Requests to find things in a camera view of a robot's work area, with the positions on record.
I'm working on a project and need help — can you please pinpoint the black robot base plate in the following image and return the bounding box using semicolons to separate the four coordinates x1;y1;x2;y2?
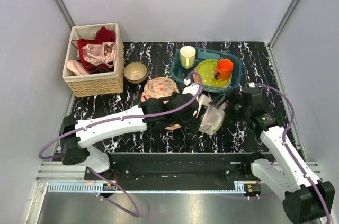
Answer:
85;153;276;181

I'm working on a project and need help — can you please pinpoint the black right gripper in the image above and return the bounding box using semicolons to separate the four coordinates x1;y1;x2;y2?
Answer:
208;87;250;126

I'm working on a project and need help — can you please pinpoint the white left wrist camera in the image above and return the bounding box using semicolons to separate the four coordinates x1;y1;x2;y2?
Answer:
182;79;202;100

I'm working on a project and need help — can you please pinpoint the beige ceramic bowl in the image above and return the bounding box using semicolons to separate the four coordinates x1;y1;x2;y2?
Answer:
123;62;148;84

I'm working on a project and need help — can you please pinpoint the pink plate under green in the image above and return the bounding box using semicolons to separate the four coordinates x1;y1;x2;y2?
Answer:
192;67;231;90

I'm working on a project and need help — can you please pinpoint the white mesh cylindrical laundry bag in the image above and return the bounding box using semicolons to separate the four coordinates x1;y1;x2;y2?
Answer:
198;94;227;136

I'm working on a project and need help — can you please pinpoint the cream ceramic cup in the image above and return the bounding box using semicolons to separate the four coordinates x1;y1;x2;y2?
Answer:
180;46;196;69

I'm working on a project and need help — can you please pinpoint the wicker laundry basket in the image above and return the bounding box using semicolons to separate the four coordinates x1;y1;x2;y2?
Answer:
62;23;124;97

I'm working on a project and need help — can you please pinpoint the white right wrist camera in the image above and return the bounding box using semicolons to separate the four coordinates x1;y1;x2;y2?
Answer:
248;82;256;88

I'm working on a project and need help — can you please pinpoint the red lace bra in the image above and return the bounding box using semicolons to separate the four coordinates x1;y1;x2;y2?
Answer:
70;26;117;74

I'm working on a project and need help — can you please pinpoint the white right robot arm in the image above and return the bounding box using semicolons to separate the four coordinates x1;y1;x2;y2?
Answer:
210;83;335;223

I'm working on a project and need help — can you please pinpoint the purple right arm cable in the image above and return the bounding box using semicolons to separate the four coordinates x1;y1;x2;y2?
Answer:
217;82;332;224

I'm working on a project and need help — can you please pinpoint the teal plastic dish tray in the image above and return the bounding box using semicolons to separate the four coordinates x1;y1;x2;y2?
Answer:
170;48;243;93

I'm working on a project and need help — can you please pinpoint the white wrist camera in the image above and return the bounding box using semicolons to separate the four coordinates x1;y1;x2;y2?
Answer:
182;79;202;100
248;82;256;88

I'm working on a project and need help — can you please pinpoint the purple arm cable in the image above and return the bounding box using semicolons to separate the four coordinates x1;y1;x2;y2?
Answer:
217;82;332;224
38;72;204;217

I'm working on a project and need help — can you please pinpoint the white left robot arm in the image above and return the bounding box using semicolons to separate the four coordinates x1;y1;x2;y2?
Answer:
60;92;207;180

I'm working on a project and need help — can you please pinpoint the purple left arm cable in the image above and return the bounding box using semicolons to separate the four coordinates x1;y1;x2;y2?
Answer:
38;72;204;217

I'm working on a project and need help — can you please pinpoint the orange mug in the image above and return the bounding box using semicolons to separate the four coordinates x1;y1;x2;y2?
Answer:
214;59;234;81

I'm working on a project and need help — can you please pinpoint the pink satin garment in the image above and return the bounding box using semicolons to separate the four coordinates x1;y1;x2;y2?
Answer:
66;42;117;76

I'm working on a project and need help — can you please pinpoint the green polka dot plate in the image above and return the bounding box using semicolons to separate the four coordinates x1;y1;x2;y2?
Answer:
194;59;232;89

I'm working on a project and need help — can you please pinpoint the aluminium frame rail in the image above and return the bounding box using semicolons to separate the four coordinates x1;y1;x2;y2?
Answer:
34;162;326;193

